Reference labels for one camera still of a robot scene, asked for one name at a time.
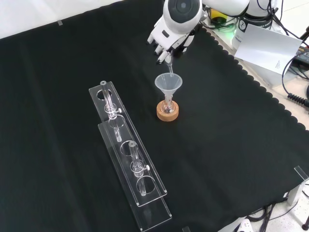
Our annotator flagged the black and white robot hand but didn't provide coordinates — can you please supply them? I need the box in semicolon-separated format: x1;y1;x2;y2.
146;19;202;65

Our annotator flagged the clear plastic funnel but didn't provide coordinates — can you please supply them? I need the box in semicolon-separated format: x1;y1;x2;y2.
154;74;183;102

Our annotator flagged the small glass round-bottom flask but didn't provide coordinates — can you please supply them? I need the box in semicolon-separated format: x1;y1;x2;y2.
161;95;175;115

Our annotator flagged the clear acrylic funnel stand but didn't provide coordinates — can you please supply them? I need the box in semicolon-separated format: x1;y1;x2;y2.
88;80;173;231

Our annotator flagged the yellow stop button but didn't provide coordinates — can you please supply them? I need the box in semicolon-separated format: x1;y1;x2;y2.
210;8;229;25

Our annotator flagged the pale board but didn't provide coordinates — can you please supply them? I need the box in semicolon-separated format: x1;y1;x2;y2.
234;24;304;76

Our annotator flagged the black cloth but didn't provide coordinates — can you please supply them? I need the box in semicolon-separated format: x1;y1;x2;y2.
0;0;309;232

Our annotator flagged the black power supply box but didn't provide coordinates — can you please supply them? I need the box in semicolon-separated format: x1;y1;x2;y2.
295;44;309;64

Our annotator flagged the white power strip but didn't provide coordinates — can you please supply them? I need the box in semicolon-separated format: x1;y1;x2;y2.
235;217;254;232

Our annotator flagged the cork ring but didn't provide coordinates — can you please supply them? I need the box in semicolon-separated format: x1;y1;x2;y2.
156;101;181;121

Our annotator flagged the black coiled cable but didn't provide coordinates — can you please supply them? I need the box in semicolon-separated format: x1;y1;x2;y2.
287;92;309;106

